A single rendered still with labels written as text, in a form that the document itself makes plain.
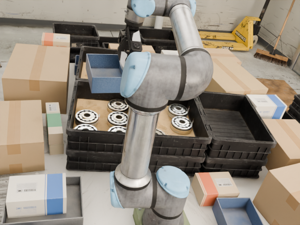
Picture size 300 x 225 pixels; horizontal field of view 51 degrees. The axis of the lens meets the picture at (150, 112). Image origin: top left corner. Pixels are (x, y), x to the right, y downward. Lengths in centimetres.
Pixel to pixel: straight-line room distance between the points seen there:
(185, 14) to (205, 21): 419
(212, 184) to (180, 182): 36
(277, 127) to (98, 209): 98
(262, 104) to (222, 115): 26
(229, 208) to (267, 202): 15
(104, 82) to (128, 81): 47
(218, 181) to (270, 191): 21
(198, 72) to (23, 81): 105
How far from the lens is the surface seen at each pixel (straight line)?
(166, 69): 77
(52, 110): 156
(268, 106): 186
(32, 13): 466
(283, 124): 179
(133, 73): 75
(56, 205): 124
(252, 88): 194
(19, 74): 169
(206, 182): 139
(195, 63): 81
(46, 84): 165
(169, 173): 106
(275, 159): 165
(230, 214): 141
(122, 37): 128
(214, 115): 171
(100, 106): 159
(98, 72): 138
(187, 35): 95
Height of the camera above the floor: 173
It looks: 34 degrees down
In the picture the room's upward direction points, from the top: 11 degrees clockwise
